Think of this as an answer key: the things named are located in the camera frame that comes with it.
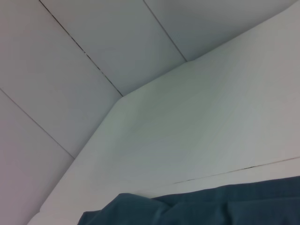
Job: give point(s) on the teal blue t-shirt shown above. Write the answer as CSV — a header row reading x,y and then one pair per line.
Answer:
x,y
211,206

